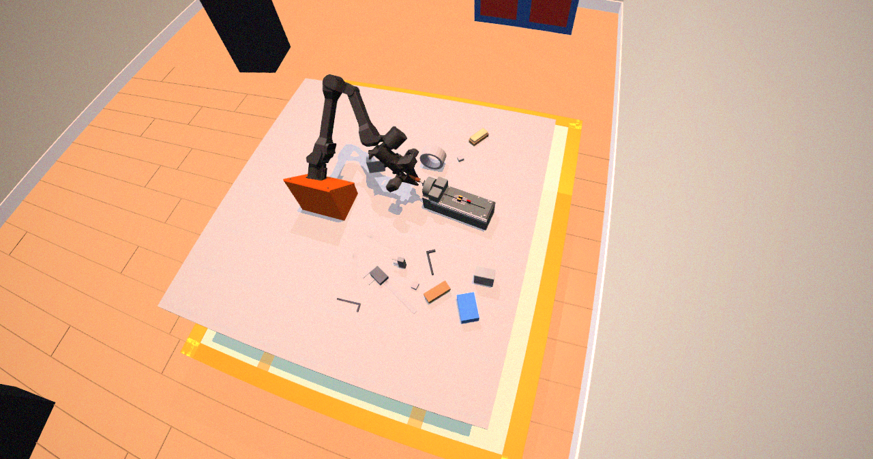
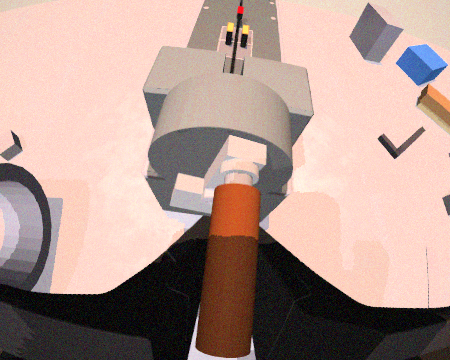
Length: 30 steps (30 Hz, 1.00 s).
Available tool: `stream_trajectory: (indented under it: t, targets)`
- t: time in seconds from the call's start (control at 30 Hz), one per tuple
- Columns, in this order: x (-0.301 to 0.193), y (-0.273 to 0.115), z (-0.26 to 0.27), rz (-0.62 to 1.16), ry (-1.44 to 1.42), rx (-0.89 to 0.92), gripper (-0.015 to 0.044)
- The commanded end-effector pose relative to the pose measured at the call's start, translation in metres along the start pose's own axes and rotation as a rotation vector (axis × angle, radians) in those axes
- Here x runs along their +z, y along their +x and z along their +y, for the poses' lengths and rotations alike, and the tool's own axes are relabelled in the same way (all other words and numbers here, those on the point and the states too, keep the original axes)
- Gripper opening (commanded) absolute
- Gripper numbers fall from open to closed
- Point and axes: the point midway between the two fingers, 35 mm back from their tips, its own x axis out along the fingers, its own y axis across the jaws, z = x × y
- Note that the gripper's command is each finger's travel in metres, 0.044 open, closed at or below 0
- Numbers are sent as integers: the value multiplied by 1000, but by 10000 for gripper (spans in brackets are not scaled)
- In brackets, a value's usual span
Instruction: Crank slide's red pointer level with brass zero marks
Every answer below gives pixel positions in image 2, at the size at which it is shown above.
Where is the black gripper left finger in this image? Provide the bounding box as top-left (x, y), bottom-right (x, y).
top-left (0, 216), bottom-right (212, 360)

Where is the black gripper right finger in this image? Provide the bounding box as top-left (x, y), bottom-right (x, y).
top-left (252, 227), bottom-right (450, 360)

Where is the dark brown l-shaped bar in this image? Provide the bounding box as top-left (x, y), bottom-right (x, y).
top-left (377, 127), bottom-right (425, 159)

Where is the orange rectangular block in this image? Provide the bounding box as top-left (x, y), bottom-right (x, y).
top-left (416, 84), bottom-right (450, 133)

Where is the blue rectangular block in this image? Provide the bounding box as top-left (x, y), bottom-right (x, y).
top-left (396, 44), bottom-right (449, 85)

